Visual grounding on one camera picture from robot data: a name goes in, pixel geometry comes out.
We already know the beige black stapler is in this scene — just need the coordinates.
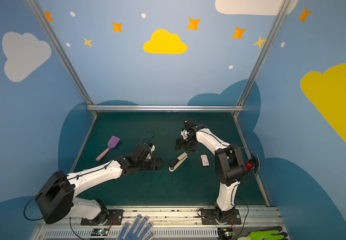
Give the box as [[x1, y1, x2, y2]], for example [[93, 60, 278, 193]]
[[169, 152, 188, 172]]

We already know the red white staple box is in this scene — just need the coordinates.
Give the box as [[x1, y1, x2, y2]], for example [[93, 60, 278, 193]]
[[200, 155, 209, 167]]

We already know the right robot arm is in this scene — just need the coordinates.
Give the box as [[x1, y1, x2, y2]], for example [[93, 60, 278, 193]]
[[175, 119, 260, 214]]

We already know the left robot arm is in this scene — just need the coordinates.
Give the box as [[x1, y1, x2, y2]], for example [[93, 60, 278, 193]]
[[35, 144, 164, 226]]

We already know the purple pink spatula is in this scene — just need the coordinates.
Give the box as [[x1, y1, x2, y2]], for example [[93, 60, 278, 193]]
[[96, 136, 121, 162]]

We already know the blue dotted work glove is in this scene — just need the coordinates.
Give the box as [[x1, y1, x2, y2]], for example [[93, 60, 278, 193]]
[[117, 214, 155, 240]]

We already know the left controller board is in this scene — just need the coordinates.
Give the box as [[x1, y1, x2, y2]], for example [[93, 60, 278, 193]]
[[91, 229, 110, 237]]

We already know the controller board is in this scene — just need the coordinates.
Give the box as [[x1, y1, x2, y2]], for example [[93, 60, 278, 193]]
[[217, 228, 234, 240], [91, 229, 110, 237]]

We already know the right controller board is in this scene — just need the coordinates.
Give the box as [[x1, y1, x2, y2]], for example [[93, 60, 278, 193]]
[[217, 228, 234, 240]]

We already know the green black work glove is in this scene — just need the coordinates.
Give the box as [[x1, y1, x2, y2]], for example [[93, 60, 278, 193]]
[[237, 226, 288, 240]]

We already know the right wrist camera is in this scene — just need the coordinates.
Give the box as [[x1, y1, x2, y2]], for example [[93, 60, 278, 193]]
[[180, 129, 190, 140]]

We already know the aluminium rear frame bar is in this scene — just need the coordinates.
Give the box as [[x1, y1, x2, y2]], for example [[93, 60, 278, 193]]
[[87, 105, 244, 112]]

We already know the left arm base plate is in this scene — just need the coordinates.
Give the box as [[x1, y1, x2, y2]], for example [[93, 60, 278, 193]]
[[81, 209, 124, 226]]

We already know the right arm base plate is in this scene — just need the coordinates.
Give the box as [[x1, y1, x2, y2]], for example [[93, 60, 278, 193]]
[[197, 208, 242, 225]]

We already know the right aluminium frame post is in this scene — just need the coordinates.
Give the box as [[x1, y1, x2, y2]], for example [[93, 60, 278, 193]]
[[233, 0, 293, 120]]

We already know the aluminium frame post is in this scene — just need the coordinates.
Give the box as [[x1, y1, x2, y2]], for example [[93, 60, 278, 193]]
[[26, 0, 94, 107], [233, 0, 293, 120]]

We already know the left aluminium frame post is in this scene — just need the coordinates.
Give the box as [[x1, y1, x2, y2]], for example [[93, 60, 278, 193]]
[[26, 0, 94, 107]]

